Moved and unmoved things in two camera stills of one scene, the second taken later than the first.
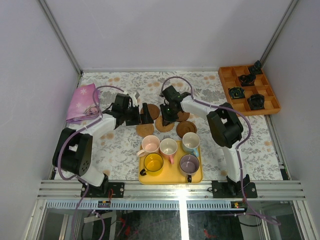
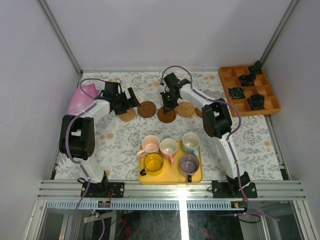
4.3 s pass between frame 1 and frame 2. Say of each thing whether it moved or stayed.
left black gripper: moved
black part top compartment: stayed
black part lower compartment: stayed
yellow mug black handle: stayed
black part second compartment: stayed
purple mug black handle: stayed
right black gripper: moved
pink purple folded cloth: stayed
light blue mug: stayed
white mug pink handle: stayed
